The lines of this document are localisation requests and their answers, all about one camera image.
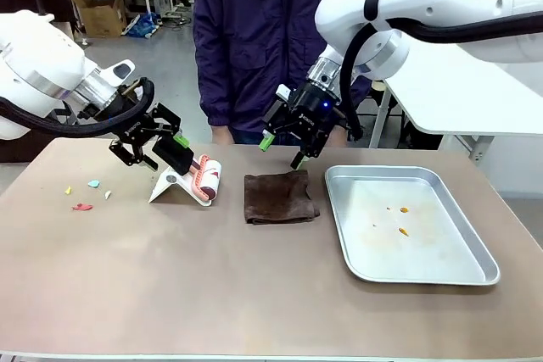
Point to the person's right hand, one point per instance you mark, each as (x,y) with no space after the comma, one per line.
(222,135)

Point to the person's right forearm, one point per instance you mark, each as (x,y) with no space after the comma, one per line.
(212,90)

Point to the light blue scrap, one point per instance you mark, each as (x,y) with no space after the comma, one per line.
(93,183)

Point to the cardboard box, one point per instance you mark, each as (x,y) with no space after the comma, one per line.
(99,12)

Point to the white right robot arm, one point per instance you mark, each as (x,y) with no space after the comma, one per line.
(441,6)

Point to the brown cloth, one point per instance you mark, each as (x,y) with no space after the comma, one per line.
(278,196)

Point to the red scrap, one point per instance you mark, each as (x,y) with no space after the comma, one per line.
(82,207)

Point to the silver metal tray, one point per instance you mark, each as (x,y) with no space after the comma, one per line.
(407,226)

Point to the white folded roller stand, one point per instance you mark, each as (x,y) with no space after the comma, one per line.
(176,190)

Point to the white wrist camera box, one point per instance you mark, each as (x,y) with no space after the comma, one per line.
(283,93)

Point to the blue plastic bag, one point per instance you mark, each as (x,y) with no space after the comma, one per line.
(143,25)

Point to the person's blue jeans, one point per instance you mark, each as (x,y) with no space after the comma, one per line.
(250,136)

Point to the person's left hand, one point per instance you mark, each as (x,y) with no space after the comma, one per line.
(337,137)

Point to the person in purple jacket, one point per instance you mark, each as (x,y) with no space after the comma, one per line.
(263,40)

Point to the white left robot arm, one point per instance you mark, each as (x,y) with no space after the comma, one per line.
(29,69)

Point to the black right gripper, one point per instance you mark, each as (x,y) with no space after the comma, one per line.
(311,109)

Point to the large white table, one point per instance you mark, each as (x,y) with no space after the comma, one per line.
(462,95)

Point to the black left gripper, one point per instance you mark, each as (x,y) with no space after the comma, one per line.
(129,118)

